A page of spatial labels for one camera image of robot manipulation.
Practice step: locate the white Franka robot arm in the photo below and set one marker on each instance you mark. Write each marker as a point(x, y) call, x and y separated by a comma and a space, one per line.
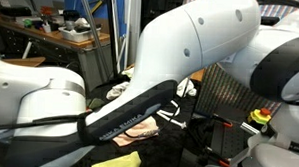
point(208, 35)

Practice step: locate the white fluffy towel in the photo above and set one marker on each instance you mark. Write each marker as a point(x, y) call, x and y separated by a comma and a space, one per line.
point(191, 91)

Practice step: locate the orange wooden side table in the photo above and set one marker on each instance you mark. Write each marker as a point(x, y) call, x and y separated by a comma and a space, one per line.
point(198, 75)

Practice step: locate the peach printed cloth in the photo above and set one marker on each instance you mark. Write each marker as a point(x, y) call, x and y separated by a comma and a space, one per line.
point(134, 133)

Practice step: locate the black table cloth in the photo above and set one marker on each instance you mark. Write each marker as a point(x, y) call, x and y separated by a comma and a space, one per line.
point(167, 150)

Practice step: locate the black upright pole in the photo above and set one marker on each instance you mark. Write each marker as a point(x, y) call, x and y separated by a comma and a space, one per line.
point(111, 25)

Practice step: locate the silver slanted pole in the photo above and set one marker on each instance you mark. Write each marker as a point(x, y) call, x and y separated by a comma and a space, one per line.
point(93, 29)

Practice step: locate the yellow green cloth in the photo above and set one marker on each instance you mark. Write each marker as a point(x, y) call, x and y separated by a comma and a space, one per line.
point(120, 164)

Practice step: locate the white plastic bin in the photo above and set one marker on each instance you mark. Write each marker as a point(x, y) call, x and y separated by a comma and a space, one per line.
point(77, 37)

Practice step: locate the workbench with wooden top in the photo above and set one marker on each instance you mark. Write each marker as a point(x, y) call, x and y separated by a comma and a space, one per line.
point(57, 57)

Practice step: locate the silver metal rod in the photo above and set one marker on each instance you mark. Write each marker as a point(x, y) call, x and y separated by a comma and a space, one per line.
point(249, 128)

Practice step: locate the yellow emergency stop button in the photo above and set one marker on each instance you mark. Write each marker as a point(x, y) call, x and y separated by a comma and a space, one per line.
point(259, 117)

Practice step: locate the white cup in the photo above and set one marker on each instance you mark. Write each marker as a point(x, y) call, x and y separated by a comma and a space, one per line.
point(46, 28)

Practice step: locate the wooden stool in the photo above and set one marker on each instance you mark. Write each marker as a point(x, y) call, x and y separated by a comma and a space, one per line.
point(27, 61)

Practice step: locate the orange red tool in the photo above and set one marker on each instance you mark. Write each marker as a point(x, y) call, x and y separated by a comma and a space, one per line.
point(46, 10)

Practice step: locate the green small object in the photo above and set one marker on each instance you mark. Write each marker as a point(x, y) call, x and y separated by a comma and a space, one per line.
point(27, 23)

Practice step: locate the black case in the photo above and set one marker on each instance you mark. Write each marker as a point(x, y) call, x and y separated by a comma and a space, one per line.
point(15, 11)

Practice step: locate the white upright post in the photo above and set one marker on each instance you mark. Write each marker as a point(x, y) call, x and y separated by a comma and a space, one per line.
point(132, 13)

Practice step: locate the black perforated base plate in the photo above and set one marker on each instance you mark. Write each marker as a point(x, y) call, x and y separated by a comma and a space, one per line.
point(230, 143)

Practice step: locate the black camera on mount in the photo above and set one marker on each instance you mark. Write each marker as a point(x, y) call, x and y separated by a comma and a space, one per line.
point(270, 20)

